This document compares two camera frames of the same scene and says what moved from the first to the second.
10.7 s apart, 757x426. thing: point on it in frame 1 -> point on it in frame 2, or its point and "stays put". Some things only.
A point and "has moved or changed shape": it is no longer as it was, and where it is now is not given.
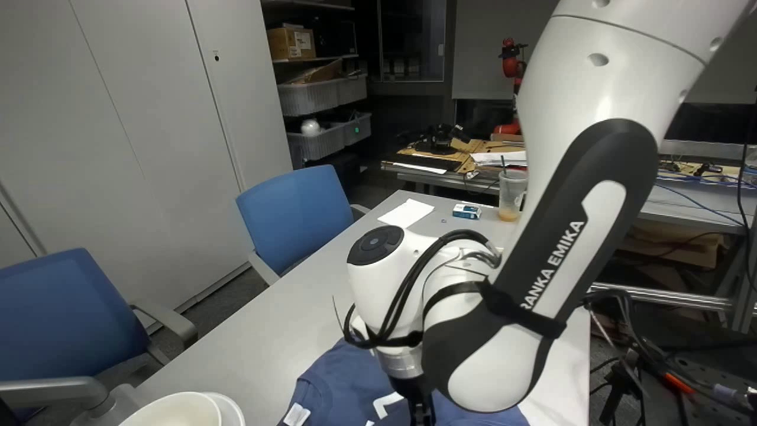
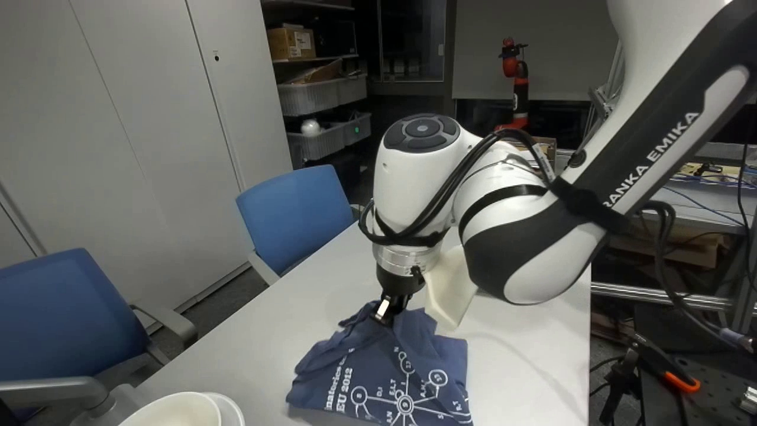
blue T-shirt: (350, 387) has moved or changed shape
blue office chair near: (64, 326) stays put
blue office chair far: (295, 210) stays put
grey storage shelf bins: (323, 81) stays put
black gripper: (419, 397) -> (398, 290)
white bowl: (189, 407) stays put
